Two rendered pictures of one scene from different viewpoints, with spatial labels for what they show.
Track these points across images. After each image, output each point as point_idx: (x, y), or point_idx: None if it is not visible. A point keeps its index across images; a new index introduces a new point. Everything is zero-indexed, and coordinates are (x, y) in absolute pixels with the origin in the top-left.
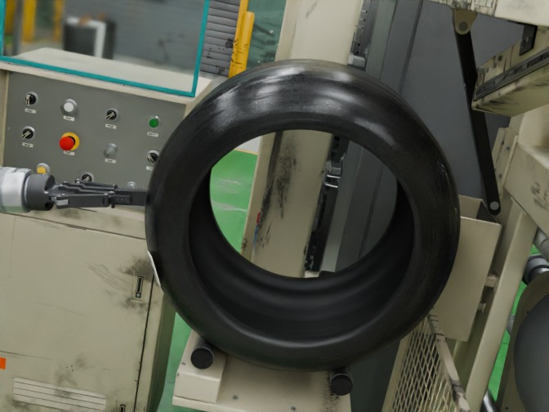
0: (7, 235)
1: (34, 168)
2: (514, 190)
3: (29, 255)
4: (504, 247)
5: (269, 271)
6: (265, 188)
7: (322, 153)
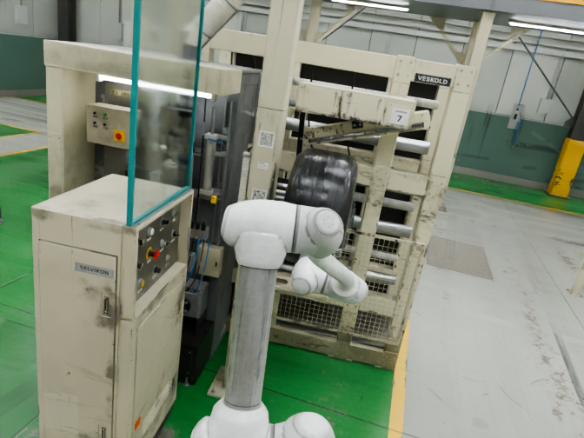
0: (142, 338)
1: (136, 286)
2: (286, 167)
3: (149, 339)
4: None
5: None
6: None
7: (276, 184)
